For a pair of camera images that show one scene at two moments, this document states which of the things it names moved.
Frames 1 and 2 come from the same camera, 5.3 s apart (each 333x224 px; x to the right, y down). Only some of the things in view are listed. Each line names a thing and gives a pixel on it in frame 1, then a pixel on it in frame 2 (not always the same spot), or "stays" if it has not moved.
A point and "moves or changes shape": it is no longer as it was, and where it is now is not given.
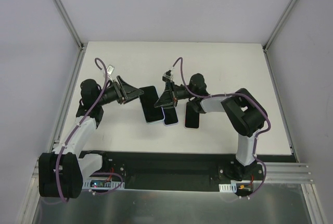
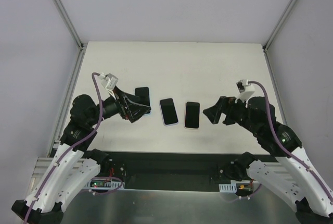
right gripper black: x=172 y=94 → x=226 y=110
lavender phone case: x=171 y=124 stays
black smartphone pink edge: x=192 y=117 stays
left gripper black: x=120 y=92 → x=125 y=108
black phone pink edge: x=191 y=117 stays
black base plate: x=182 y=170 stays
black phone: x=148 y=99 moves or changes shape
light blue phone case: x=152 y=122 → x=150 y=107
